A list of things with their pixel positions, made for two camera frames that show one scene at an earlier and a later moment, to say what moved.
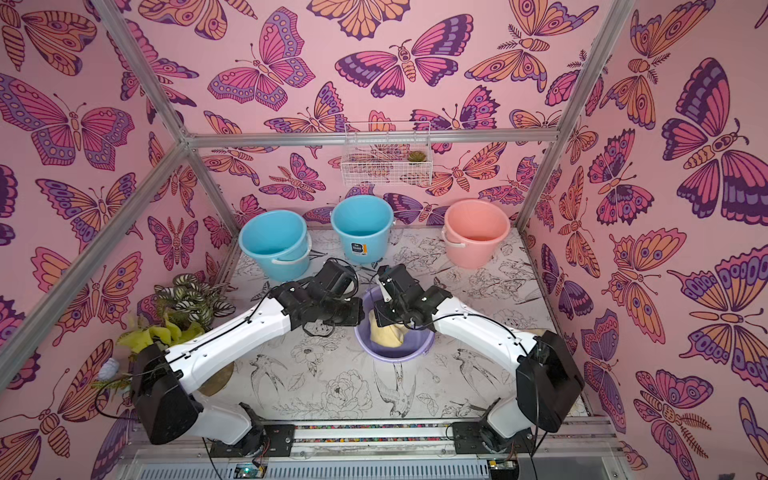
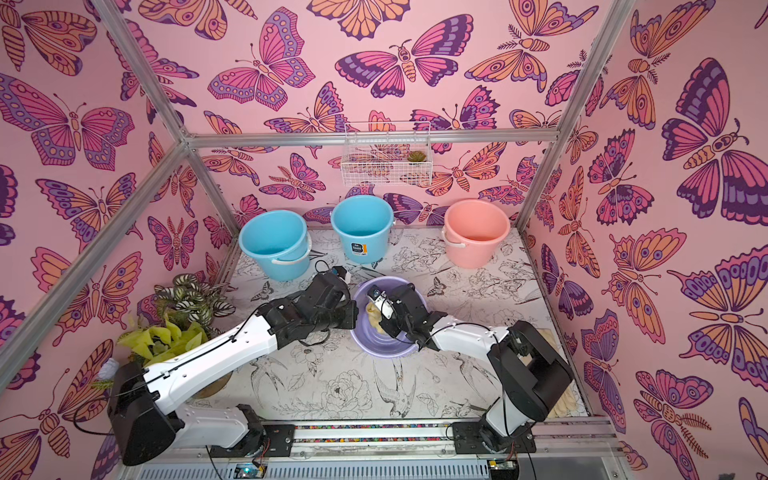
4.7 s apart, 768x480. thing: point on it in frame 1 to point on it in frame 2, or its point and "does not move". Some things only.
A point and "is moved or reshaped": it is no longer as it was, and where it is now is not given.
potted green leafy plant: [187, 307] does not move
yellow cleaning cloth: [387, 336] is moved or reshaped
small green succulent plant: [417, 156] does not move
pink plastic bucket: [472, 231] does not move
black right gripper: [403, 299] to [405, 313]
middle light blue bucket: [364, 224] does not move
